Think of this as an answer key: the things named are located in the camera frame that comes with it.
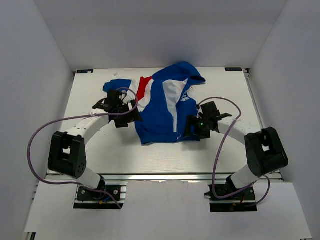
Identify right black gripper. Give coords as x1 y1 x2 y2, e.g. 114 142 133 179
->
182 115 211 140

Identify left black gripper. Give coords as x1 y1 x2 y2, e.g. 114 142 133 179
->
114 99 143 128

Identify blue white red jacket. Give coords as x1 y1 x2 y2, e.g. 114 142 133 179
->
102 61 206 145

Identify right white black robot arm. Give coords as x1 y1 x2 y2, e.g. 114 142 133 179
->
183 101 289 200

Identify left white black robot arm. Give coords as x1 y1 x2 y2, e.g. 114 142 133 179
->
48 87 143 200

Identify right blue table sticker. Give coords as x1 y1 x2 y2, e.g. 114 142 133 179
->
224 67 243 72

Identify blue table sticker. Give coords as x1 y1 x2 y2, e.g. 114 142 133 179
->
76 69 94 74
224 67 243 72

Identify left blue table sticker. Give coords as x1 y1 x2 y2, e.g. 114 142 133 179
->
76 69 94 74

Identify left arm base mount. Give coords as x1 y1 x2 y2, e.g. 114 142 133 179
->
73 183 127 210

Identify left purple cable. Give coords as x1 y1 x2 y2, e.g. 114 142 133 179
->
26 87 139 210

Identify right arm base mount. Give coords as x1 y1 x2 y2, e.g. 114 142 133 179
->
203 184 258 213

